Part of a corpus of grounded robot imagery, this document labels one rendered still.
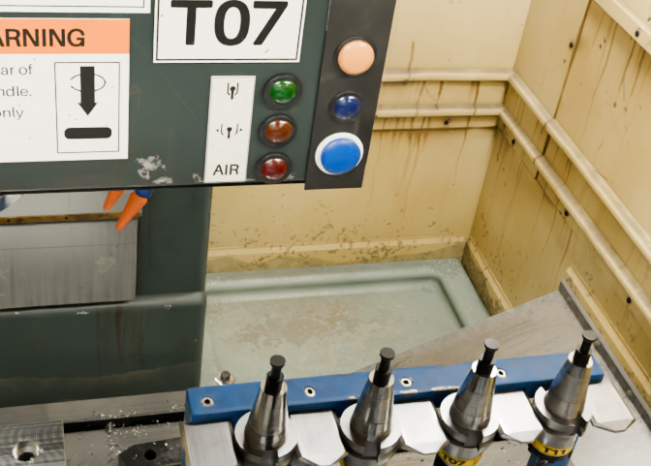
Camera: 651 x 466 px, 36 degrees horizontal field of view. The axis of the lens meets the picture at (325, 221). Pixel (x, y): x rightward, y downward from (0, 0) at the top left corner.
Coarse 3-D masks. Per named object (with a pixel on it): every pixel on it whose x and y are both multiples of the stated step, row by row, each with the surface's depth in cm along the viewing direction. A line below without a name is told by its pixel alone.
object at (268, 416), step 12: (264, 384) 97; (264, 396) 96; (276, 396) 96; (252, 408) 98; (264, 408) 97; (276, 408) 97; (252, 420) 98; (264, 420) 97; (276, 420) 97; (288, 420) 100; (252, 432) 99; (264, 432) 98; (276, 432) 98; (288, 432) 100; (252, 444) 99; (264, 444) 99; (276, 444) 99
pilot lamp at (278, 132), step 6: (282, 120) 71; (270, 126) 71; (276, 126) 71; (282, 126) 71; (288, 126) 71; (270, 132) 71; (276, 132) 71; (282, 132) 71; (288, 132) 71; (270, 138) 71; (276, 138) 71; (282, 138) 71; (288, 138) 72
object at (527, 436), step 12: (504, 396) 111; (516, 396) 111; (504, 408) 109; (516, 408) 109; (528, 408) 110; (504, 420) 108; (516, 420) 108; (528, 420) 108; (540, 420) 109; (504, 432) 106; (516, 432) 107; (528, 432) 107; (540, 432) 107
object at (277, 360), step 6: (270, 360) 94; (276, 360) 95; (282, 360) 95; (276, 366) 94; (282, 366) 94; (270, 372) 96; (276, 372) 95; (270, 378) 96; (276, 378) 95; (282, 378) 96; (270, 384) 95; (276, 384) 95; (282, 384) 96; (270, 390) 96; (276, 390) 96
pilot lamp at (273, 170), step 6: (270, 162) 73; (276, 162) 73; (282, 162) 73; (264, 168) 73; (270, 168) 73; (276, 168) 73; (282, 168) 73; (264, 174) 73; (270, 174) 73; (276, 174) 73; (282, 174) 73; (270, 180) 74
